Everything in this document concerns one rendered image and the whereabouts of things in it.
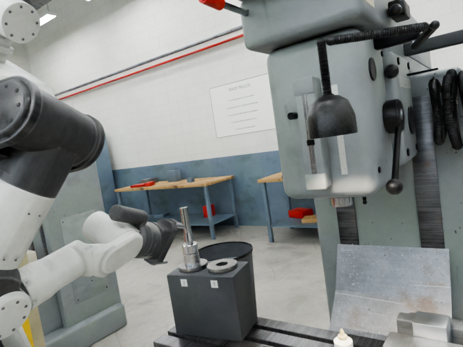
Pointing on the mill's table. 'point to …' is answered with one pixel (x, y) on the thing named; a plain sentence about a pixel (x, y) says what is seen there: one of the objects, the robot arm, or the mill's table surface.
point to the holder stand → (213, 299)
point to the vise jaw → (395, 339)
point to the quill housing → (343, 173)
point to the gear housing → (307, 20)
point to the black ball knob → (391, 71)
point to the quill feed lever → (392, 107)
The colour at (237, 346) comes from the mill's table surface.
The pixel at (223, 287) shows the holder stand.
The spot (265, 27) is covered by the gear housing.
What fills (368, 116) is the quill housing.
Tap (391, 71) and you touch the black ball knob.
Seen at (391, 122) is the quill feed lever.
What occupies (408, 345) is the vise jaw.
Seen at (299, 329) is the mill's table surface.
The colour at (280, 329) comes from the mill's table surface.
